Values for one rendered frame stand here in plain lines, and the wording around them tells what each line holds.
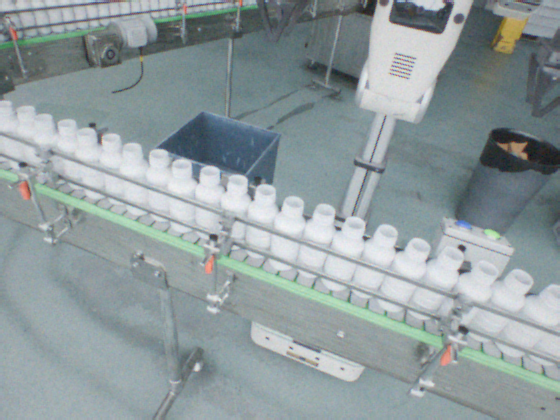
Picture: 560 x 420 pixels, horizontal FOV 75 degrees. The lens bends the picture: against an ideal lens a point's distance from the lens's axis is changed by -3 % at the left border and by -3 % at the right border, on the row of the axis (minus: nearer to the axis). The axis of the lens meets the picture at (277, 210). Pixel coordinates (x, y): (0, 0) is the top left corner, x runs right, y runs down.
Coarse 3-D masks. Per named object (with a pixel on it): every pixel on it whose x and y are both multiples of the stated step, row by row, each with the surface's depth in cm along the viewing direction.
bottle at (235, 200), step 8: (232, 176) 74; (240, 176) 74; (232, 184) 72; (240, 184) 75; (232, 192) 73; (240, 192) 73; (224, 200) 74; (232, 200) 73; (240, 200) 74; (248, 200) 75; (224, 208) 74; (232, 208) 73; (240, 208) 74; (240, 224) 76; (232, 232) 77; (240, 232) 78; (240, 240) 79; (232, 248) 80
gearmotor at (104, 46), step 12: (108, 24) 178; (120, 24) 177; (132, 24) 181; (144, 24) 185; (96, 36) 170; (108, 36) 173; (120, 36) 177; (132, 36) 177; (144, 36) 182; (156, 36) 192; (96, 48) 173; (108, 48) 175; (120, 48) 182; (96, 60) 178; (108, 60) 178; (120, 60) 184
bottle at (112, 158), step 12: (108, 144) 77; (120, 144) 79; (108, 156) 79; (120, 156) 80; (108, 168) 80; (108, 180) 82; (120, 180) 82; (108, 192) 85; (120, 192) 84; (120, 204) 87
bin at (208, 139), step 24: (192, 120) 133; (216, 120) 138; (168, 144) 123; (192, 144) 139; (216, 144) 145; (240, 144) 141; (264, 144) 137; (192, 168) 115; (240, 168) 148; (264, 168) 128
